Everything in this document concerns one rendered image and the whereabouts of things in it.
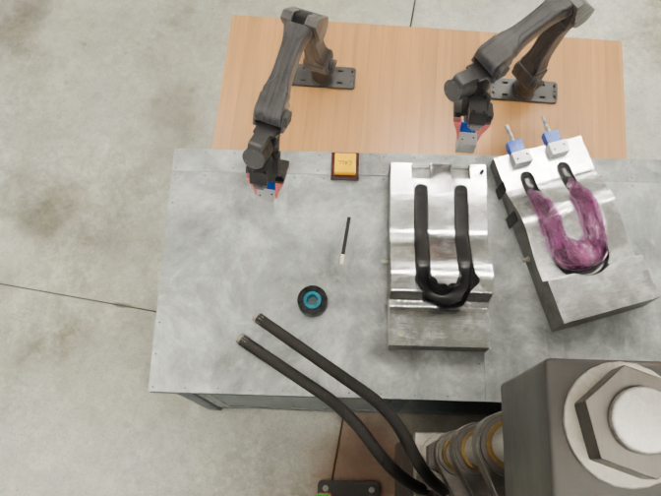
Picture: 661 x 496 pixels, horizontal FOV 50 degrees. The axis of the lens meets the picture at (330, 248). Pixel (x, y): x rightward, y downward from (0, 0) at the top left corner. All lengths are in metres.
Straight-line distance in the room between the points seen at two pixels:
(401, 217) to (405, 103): 0.40
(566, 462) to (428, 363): 1.24
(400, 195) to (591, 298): 0.56
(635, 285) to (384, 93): 0.89
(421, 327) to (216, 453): 1.12
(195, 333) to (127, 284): 0.98
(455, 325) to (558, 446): 1.20
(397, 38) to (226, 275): 0.90
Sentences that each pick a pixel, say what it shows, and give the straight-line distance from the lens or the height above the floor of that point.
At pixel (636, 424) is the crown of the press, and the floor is 2.06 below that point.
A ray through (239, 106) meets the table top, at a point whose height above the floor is 0.80.
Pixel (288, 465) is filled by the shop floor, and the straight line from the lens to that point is 2.69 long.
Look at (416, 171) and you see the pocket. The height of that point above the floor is 0.86.
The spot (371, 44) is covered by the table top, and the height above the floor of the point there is 0.80.
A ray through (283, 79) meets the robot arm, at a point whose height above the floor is 1.21.
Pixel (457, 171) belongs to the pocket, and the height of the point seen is 0.86.
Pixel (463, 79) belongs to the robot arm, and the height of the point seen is 1.17.
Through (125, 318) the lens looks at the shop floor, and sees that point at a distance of 2.87.
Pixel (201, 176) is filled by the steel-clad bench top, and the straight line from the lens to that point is 2.09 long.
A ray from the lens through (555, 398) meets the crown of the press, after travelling 0.71.
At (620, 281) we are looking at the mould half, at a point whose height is 0.91.
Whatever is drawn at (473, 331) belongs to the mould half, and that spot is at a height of 0.86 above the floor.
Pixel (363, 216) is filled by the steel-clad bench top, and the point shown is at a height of 0.80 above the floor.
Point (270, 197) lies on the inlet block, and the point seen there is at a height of 0.96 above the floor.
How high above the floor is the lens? 2.69
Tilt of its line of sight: 72 degrees down
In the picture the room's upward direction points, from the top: 2 degrees counter-clockwise
